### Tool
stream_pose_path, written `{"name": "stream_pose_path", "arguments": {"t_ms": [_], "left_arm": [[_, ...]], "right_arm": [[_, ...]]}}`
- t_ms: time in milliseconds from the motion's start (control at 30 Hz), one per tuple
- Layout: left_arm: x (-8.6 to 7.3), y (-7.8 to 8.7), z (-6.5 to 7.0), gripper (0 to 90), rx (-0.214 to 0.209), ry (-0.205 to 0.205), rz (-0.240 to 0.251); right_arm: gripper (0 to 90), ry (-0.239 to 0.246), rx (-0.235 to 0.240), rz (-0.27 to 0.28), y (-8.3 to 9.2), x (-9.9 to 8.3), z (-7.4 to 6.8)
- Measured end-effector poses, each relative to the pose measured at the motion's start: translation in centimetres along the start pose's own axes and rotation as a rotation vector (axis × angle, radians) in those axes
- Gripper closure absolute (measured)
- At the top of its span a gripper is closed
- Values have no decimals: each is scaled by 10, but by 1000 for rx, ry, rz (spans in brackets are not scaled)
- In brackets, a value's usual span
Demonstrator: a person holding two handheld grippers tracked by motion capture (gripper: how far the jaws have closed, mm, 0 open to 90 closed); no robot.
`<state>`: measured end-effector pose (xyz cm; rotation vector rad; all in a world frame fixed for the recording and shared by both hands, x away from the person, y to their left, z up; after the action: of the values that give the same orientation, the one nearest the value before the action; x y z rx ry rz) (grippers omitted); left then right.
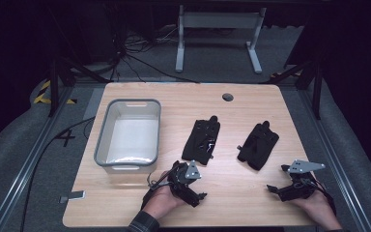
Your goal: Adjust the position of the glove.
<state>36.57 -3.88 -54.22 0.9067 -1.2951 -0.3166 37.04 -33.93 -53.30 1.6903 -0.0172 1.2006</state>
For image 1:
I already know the aluminium floor rail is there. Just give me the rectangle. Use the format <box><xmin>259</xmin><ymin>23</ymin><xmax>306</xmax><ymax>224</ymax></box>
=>
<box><xmin>0</xmin><ymin>85</ymin><xmax>75</xmax><ymax>232</ymax></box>
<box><xmin>298</xmin><ymin>86</ymin><xmax>371</xmax><ymax>232</ymax></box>

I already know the left hand-held gripper cable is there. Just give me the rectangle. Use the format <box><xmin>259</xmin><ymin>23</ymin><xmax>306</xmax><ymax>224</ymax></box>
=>
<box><xmin>146</xmin><ymin>172</ymin><xmax>175</xmax><ymax>191</ymax></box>

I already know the black glove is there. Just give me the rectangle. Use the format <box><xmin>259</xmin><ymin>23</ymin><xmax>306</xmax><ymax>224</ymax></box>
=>
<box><xmin>237</xmin><ymin>120</ymin><xmax>280</xmax><ymax>171</ymax></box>
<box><xmin>181</xmin><ymin>115</ymin><xmax>221</xmax><ymax>166</ymax></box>

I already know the person's right hand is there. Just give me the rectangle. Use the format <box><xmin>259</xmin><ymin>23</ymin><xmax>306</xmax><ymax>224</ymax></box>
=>
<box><xmin>291</xmin><ymin>189</ymin><xmax>339</xmax><ymax>225</ymax></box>

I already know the white metal desk frame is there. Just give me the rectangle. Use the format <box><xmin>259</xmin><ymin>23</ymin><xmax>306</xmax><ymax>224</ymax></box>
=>
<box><xmin>174</xmin><ymin>4</ymin><xmax>268</xmax><ymax>74</ymax></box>

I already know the long black floor cable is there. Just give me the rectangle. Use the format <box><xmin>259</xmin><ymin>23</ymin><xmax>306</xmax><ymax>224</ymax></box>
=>
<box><xmin>18</xmin><ymin>116</ymin><xmax>96</xmax><ymax>232</ymax></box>

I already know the yellow black hazard tape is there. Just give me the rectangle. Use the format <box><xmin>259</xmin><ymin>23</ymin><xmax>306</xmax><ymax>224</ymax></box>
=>
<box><xmin>33</xmin><ymin>79</ymin><xmax>77</xmax><ymax>105</ymax></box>

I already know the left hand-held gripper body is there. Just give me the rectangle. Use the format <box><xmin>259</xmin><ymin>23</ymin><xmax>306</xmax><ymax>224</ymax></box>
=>
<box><xmin>168</xmin><ymin>159</ymin><xmax>203</xmax><ymax>195</ymax></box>

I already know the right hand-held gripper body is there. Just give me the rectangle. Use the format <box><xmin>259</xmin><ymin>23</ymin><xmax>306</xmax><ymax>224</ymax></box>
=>
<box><xmin>278</xmin><ymin>159</ymin><xmax>327</xmax><ymax>202</ymax></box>

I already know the right hand-held gripper black strap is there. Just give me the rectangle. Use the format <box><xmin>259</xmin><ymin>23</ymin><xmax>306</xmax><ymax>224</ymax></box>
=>
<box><xmin>313</xmin><ymin>180</ymin><xmax>337</xmax><ymax>217</ymax></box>

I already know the black metal stand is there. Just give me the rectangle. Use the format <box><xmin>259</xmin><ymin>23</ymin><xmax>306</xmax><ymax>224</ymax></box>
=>
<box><xmin>260</xmin><ymin>47</ymin><xmax>324</xmax><ymax>120</ymax></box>
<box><xmin>46</xmin><ymin>57</ymin><xmax>110</xmax><ymax>118</ymax></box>

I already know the grey plastic bin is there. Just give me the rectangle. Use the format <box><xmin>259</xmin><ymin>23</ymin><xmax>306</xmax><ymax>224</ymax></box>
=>
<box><xmin>94</xmin><ymin>98</ymin><xmax>162</xmax><ymax>177</ymax></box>

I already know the bundle of floor cables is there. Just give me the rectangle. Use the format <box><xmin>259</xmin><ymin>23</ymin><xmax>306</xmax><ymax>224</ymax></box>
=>
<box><xmin>109</xmin><ymin>25</ymin><xmax>201</xmax><ymax>84</ymax></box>

